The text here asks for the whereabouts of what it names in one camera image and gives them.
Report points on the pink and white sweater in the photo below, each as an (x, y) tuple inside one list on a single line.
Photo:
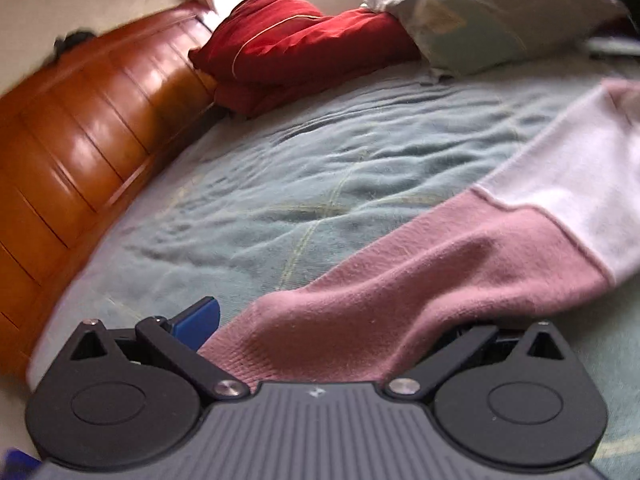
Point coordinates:
[(450, 260)]

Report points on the grey pillow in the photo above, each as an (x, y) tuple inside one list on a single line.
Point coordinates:
[(475, 10)]

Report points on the red pillow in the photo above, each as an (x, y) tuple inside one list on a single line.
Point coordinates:
[(300, 45)]

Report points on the white cloth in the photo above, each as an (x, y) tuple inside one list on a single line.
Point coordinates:
[(615, 46)]

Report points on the wooden headboard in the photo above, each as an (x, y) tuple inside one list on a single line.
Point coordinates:
[(75, 160)]

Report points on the small dark object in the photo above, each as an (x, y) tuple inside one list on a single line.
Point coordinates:
[(75, 42)]

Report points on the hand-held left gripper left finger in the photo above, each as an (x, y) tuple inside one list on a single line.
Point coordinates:
[(200, 321)]

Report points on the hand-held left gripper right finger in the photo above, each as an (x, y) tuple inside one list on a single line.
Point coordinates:
[(460, 355)]

